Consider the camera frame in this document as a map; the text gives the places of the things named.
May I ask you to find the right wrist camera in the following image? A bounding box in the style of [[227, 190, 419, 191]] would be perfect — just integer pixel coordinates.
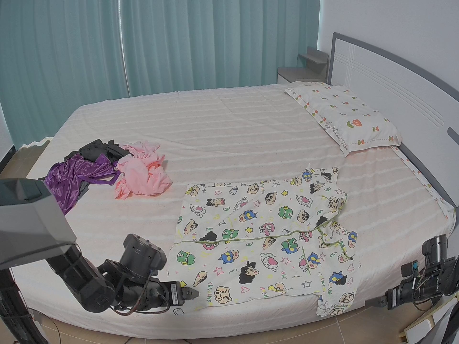
[[401, 260, 421, 279]]

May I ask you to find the white printed pyjama top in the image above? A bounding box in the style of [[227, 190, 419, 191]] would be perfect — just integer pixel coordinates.
[[167, 163, 362, 317]]

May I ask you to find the purple garment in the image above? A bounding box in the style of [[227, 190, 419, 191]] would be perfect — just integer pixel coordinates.
[[43, 155, 122, 216]]

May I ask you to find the black garment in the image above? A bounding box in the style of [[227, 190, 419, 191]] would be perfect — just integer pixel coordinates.
[[38, 139, 130, 200]]

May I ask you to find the bed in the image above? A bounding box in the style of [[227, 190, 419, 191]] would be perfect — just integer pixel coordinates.
[[0, 32, 459, 339]]

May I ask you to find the grey bedside table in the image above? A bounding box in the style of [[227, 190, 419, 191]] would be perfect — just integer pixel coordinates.
[[277, 47, 330, 85]]

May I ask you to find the pink garment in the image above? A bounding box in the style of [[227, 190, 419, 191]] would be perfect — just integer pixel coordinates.
[[114, 140, 173, 200]]

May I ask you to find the blue-green curtain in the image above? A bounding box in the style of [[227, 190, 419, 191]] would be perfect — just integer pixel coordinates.
[[0, 0, 130, 148], [120, 0, 321, 97]]

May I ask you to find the white printed pillow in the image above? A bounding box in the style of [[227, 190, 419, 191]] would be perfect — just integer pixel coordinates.
[[284, 82, 402, 157]]

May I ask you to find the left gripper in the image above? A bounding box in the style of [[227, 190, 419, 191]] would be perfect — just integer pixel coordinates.
[[154, 280, 201, 312]]

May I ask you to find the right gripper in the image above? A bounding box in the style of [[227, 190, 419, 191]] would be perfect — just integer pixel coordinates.
[[364, 281, 415, 310]]

